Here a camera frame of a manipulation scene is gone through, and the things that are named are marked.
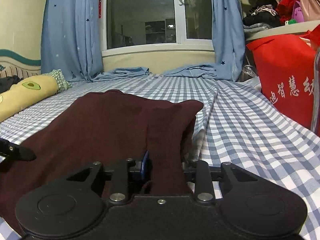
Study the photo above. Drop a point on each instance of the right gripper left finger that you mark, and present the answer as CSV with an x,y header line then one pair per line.
x,y
145,166

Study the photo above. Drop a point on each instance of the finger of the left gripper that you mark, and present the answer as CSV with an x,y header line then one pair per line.
x,y
11,152

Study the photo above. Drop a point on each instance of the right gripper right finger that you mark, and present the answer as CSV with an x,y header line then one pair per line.
x,y
189,164

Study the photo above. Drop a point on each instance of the maroon garment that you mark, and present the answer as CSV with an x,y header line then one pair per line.
x,y
106,127

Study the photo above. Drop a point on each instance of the dark clothes pile on pillow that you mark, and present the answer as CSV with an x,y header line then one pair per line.
x,y
7,82

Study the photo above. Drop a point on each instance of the black clothes on shelf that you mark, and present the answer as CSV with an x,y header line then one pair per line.
x,y
263,14

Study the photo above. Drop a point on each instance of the blue checkered bed sheet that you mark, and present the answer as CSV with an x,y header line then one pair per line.
x,y
237,124

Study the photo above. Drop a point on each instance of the yellow avocado pillow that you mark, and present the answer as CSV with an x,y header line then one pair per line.
x,y
30,91

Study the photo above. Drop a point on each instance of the striped teal headboard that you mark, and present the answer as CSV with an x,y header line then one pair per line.
x,y
13,64

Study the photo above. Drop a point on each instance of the left blue star curtain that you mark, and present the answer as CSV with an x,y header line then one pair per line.
x,y
70,40

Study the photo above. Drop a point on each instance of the blue star curtain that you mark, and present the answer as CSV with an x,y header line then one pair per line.
x,y
70,40
228,38

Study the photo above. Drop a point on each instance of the red fabric bag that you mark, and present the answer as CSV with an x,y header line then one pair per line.
x,y
285,68

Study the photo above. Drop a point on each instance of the white framed window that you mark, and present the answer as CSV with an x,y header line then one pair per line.
x,y
134,26

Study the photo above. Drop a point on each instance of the right blue star curtain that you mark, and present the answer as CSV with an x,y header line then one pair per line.
x,y
228,38

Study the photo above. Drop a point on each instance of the white shelf unit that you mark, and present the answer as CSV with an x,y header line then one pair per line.
x,y
261,30

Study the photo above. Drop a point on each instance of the purple item on shelf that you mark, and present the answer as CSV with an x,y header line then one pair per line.
x,y
297,13

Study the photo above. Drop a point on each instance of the red cloth on shelf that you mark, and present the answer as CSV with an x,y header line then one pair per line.
x,y
284,9

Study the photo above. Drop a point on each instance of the pink handbag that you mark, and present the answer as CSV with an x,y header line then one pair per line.
x,y
310,9

